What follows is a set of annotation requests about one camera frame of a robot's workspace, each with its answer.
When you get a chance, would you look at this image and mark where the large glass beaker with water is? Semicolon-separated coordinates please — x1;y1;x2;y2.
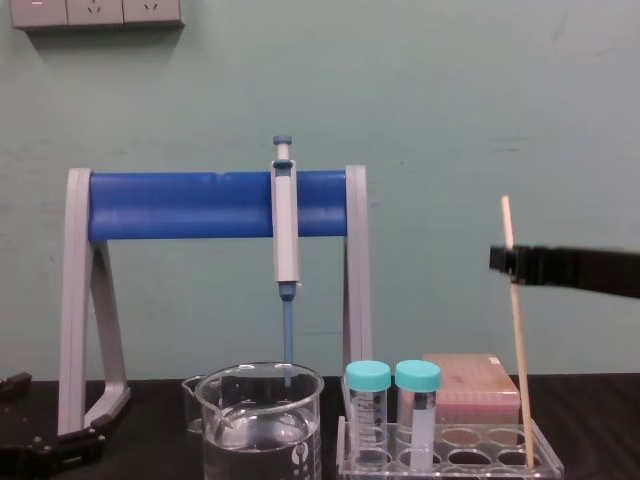
195;362;326;480

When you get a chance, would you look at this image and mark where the teal capped tube white label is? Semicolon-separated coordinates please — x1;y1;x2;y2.
394;358;444;472

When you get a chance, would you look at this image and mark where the small empty glass beaker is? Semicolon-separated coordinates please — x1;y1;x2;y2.
181;374;208;435

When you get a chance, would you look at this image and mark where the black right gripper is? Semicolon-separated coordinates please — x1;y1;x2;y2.
488;243;640;301

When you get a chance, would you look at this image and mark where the grey and blue pipette stand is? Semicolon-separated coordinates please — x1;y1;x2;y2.
56;165;374;437

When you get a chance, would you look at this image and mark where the grey wall socket plate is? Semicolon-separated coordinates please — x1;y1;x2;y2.
9;0;69;29
66;0;126;27
122;0;183;25

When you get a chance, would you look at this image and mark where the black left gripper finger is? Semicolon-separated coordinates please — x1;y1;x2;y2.
0;371;33;402
0;416;108;480

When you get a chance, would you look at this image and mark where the pink pipette tip box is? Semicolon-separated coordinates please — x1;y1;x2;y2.
421;352;523;447

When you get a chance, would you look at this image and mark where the white and blue pipette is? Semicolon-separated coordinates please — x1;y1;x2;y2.
269;134;303;390

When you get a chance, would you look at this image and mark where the teal capped tube with scale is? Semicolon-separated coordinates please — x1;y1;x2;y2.
344;360;393;464

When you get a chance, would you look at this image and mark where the thin pale rod thermometer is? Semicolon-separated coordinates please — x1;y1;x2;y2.
500;194;538;469

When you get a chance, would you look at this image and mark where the clear plastic test tube rack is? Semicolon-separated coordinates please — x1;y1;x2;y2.
335;374;567;480

